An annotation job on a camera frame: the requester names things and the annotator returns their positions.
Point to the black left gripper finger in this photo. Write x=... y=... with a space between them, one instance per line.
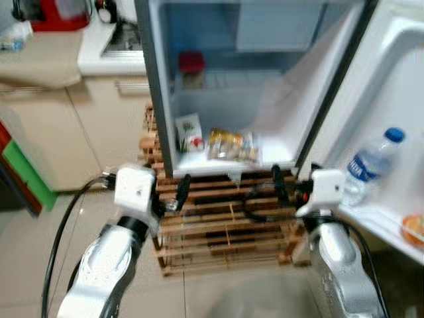
x=155 y=173
x=183 y=191

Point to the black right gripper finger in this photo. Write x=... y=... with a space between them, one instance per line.
x=315 y=167
x=281 y=185

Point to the yellow snack packet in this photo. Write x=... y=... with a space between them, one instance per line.
x=228 y=146

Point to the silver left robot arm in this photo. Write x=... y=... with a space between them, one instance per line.
x=106 y=265

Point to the grey mini fridge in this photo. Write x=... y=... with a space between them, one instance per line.
x=232 y=99

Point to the white fridge door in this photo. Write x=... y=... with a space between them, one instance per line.
x=397 y=79

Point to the white green packet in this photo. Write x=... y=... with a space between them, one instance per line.
x=189 y=136

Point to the plastic water bottle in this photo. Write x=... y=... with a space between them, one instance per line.
x=371 y=165

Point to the white kitchen counter cabinet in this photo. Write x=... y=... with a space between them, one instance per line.
x=79 y=132

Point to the orange wrapped food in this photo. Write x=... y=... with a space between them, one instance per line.
x=414 y=228

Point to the red lidded jar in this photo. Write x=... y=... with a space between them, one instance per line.
x=191 y=63

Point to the green board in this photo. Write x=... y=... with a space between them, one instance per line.
x=26 y=175

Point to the orange board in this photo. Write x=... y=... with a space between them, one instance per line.
x=4 y=136

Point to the beige counter mat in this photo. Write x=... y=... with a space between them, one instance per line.
x=40 y=63

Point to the red coffee machine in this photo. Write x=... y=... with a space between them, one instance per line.
x=59 y=13

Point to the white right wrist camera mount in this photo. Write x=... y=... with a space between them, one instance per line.
x=324 y=189

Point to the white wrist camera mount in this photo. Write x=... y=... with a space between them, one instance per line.
x=324 y=189
x=136 y=189

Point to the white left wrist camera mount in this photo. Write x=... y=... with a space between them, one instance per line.
x=136 y=189

